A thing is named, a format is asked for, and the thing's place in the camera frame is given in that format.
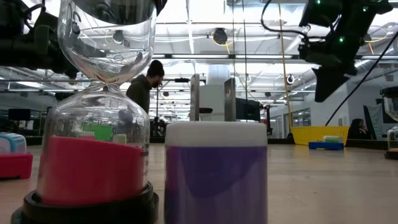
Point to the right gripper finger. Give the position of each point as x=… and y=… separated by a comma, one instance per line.
x=326, y=84

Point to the teal small box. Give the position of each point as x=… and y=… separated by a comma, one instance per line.
x=332, y=139

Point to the blue small box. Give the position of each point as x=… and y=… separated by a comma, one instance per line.
x=326, y=146

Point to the blue white charger plug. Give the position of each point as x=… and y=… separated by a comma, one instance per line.
x=12, y=143

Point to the green white charger plug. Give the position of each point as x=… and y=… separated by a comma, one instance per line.
x=119, y=138

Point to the red small box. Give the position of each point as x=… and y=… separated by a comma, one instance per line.
x=15, y=165

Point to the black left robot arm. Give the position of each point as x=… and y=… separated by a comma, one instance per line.
x=18, y=53

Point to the yellow plastic basket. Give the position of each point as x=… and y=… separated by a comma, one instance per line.
x=304, y=135

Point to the person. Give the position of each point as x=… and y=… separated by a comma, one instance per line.
x=140, y=93
x=357, y=130

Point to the green plastic basket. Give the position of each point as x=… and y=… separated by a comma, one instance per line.
x=99, y=133

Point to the black monitor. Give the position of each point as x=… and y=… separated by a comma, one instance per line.
x=247, y=110

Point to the black ceiling fixture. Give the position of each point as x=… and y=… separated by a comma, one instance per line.
x=220, y=35

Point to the black round cap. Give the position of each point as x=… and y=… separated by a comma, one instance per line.
x=93, y=171

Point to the purple white charger plug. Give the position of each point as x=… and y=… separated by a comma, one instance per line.
x=214, y=174

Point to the black table frame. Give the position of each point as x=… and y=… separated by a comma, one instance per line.
x=280, y=141

